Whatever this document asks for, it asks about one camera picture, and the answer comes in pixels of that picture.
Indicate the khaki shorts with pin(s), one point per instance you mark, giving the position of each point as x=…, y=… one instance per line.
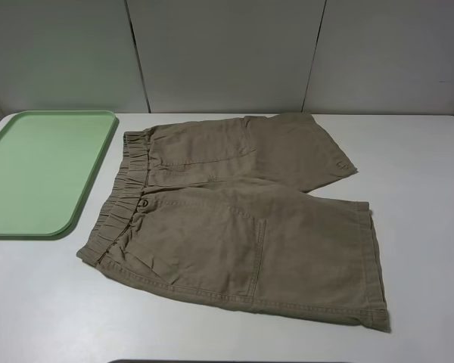
x=222, y=212

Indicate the light green plastic tray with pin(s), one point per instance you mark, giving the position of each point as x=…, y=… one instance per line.
x=48, y=159

